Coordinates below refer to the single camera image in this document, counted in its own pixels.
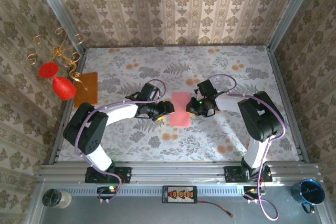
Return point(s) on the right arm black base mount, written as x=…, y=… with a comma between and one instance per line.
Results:
x=233, y=174

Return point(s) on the orange square mat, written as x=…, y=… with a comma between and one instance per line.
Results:
x=88, y=87

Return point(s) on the aluminium side rail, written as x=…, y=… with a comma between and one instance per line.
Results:
x=290, y=108
x=67, y=111

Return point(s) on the pink paper sheet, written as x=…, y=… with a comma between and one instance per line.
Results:
x=179, y=119

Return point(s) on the red plastic goblet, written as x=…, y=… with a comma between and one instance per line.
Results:
x=61, y=87

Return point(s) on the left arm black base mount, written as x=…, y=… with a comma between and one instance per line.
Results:
x=123, y=174

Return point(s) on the aluminium frame post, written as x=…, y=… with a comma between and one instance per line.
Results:
x=291, y=11
x=56, y=9

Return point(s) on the wide aluminium base rail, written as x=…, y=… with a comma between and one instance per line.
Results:
x=178, y=172

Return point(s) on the black power distribution board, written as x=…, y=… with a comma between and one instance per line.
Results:
x=179, y=194

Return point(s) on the blue metal mug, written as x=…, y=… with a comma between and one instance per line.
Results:
x=309, y=193

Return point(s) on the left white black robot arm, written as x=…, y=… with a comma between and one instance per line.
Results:
x=84, y=129

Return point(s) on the jar with black lid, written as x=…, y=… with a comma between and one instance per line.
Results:
x=53, y=198

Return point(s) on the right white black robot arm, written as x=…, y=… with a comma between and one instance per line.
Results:
x=262, y=116

